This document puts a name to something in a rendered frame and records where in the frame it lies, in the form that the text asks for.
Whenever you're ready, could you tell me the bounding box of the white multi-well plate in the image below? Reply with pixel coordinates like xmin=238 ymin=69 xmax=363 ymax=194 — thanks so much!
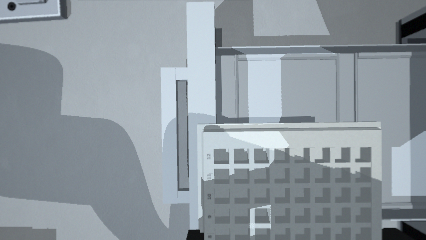
xmin=197 ymin=121 xmax=382 ymax=240

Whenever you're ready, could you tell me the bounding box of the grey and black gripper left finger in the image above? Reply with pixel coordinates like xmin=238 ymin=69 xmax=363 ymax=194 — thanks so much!
xmin=186 ymin=230 xmax=204 ymax=240

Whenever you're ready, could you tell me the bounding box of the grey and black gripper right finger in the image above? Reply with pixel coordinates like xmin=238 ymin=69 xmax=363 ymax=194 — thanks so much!
xmin=382 ymin=228 xmax=414 ymax=240

